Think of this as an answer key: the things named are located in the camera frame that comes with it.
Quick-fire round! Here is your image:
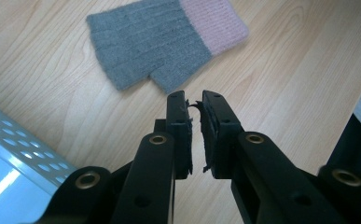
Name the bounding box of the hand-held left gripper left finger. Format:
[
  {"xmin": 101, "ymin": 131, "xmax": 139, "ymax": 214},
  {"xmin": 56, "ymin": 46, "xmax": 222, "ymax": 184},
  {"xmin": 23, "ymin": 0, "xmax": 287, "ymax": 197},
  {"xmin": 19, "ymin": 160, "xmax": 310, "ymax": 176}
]
[{"xmin": 154, "ymin": 90, "xmax": 194, "ymax": 180}]

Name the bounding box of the pink cloth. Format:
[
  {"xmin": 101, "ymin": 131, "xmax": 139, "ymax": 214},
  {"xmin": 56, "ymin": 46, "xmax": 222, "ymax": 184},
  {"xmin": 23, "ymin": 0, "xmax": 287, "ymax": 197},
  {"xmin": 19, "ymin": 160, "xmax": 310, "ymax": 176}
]
[{"xmin": 86, "ymin": 0, "xmax": 250, "ymax": 94}]

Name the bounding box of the light blue plastic basket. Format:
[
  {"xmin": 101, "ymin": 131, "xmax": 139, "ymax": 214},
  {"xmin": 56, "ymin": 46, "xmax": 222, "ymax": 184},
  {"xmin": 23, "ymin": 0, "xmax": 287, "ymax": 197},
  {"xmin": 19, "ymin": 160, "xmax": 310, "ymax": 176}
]
[{"xmin": 0, "ymin": 98, "xmax": 78, "ymax": 224}]

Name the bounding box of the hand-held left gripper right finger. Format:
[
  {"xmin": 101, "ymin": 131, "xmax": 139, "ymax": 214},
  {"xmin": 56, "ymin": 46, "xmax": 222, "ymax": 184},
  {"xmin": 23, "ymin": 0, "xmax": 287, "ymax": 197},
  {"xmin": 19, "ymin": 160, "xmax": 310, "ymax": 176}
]
[{"xmin": 196, "ymin": 90, "xmax": 244, "ymax": 180}]

